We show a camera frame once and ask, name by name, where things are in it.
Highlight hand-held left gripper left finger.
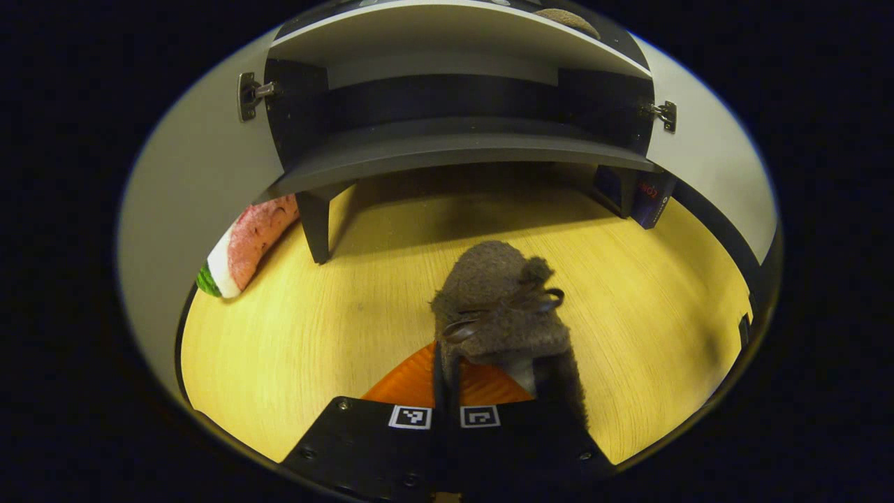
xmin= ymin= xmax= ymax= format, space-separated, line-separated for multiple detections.
xmin=279 ymin=341 xmax=446 ymax=503

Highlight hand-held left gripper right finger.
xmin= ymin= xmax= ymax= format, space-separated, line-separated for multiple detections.
xmin=446 ymin=356 xmax=617 ymax=503

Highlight brown fuzzy shoe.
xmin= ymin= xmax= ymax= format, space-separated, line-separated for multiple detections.
xmin=534 ymin=7 xmax=601 ymax=41
xmin=430 ymin=240 xmax=591 ymax=430

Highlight white and grey shoe cabinet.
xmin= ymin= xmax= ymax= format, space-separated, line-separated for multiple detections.
xmin=262 ymin=0 xmax=678 ymax=265

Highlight watermelon slice plush toy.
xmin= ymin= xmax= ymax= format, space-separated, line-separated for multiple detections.
xmin=196 ymin=194 xmax=300 ymax=300

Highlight navy book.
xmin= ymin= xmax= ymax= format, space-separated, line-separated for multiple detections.
xmin=594 ymin=166 xmax=677 ymax=230

